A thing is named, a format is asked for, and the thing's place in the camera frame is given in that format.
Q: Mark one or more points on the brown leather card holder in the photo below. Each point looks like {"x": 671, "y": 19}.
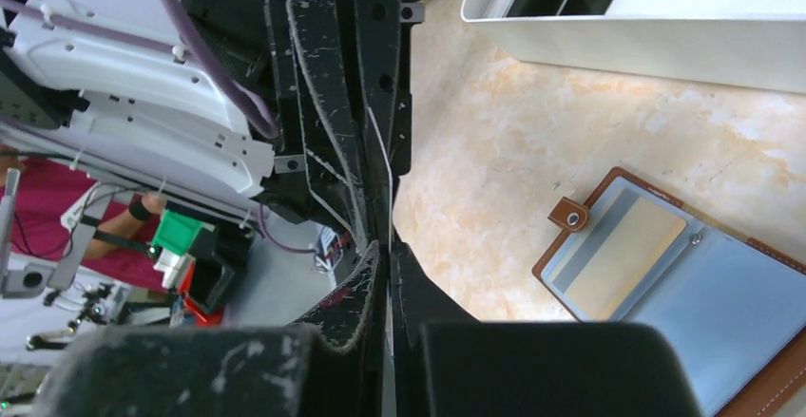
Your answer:
{"x": 731, "y": 306}

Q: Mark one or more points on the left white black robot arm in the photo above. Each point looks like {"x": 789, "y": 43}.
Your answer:
{"x": 153, "y": 90}

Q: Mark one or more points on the green plastic block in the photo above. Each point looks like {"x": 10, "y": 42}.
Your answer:
{"x": 176, "y": 232}

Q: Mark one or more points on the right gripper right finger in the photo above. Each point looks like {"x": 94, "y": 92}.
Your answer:
{"x": 414, "y": 300}

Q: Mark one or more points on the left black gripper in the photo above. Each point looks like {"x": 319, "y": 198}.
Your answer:
{"x": 341, "y": 90}

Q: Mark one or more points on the white oblong plastic tray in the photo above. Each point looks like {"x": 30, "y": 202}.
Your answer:
{"x": 749, "y": 43}

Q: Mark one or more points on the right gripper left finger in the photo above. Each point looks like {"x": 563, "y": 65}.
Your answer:
{"x": 340, "y": 358}

